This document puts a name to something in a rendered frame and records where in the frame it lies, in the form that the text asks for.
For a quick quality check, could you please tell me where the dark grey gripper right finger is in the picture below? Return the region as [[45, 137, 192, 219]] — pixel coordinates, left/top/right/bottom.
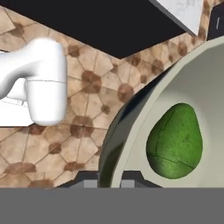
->
[[120, 171, 163, 189]]

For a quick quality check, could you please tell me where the black appliance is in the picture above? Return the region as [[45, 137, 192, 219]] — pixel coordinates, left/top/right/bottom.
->
[[206, 2, 224, 42]]

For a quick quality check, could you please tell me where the black cupboard run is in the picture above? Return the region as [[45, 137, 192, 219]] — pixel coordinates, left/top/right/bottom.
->
[[0, 0, 194, 60]]

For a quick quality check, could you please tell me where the green avocado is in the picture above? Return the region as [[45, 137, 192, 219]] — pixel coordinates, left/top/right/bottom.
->
[[145, 102, 204, 180]]

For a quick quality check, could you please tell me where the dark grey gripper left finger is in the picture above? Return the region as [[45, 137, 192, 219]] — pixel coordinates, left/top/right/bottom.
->
[[59, 171, 102, 189]]

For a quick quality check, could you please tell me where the pale grey bowl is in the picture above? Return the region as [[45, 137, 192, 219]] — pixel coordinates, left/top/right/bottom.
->
[[97, 34, 224, 189]]

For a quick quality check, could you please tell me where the white rounded object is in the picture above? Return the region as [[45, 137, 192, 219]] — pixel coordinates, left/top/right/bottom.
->
[[0, 37, 68, 128]]

